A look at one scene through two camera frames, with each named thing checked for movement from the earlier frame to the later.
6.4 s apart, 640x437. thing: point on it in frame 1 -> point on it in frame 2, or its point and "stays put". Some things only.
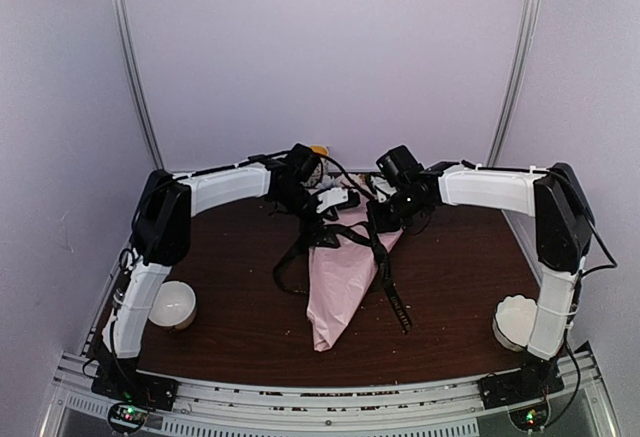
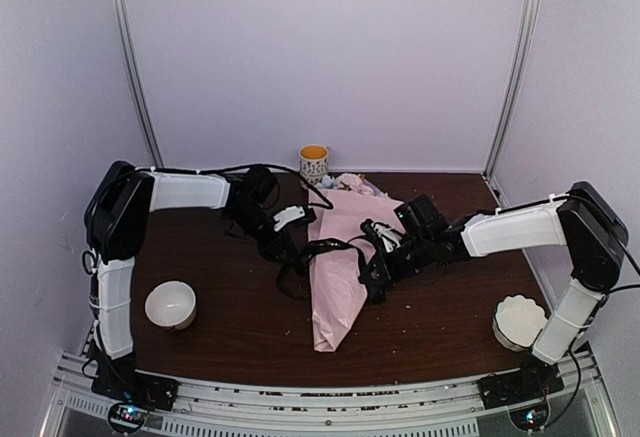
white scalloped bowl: [513, 321] stays put
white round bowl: [174, 305] stays put
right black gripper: [378, 221] -> [388, 273]
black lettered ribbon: [326, 236] -> [306, 253]
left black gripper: [314, 238] -> [281, 242]
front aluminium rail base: [408, 408] stays put
